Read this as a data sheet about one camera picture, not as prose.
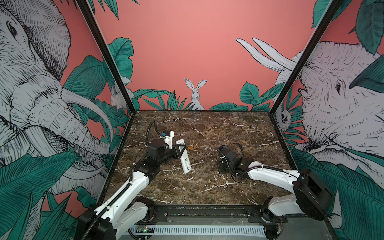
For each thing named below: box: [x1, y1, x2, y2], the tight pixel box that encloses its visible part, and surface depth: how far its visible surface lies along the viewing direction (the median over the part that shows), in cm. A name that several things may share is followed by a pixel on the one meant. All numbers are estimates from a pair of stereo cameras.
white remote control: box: [175, 138, 192, 174], surface depth 78 cm
